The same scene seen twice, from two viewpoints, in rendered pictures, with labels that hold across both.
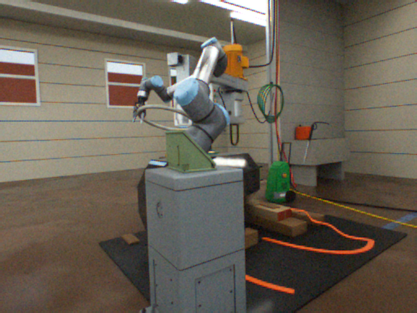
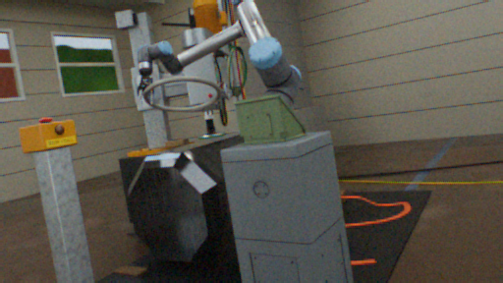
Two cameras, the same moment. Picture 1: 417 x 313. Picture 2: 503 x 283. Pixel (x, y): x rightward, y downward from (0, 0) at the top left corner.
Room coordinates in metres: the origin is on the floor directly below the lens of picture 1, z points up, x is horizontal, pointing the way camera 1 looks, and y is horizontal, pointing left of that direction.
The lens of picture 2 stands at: (-0.27, 0.95, 1.03)
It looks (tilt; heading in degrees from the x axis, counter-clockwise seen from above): 3 degrees down; 341
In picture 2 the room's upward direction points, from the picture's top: 9 degrees counter-clockwise
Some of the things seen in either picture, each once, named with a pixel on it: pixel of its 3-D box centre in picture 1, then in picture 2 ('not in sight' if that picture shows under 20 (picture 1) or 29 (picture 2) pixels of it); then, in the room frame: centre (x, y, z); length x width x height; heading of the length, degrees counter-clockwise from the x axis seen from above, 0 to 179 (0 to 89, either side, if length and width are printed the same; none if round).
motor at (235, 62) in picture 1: (234, 63); (209, 21); (3.33, -0.34, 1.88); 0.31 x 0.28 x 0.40; 60
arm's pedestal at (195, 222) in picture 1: (195, 245); (290, 226); (1.46, 0.09, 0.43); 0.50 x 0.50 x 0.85; 34
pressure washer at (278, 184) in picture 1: (278, 171); not in sight; (4.02, -1.04, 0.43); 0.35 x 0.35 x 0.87; 22
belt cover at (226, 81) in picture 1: (221, 83); (205, 46); (3.06, -0.17, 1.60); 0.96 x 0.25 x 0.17; 150
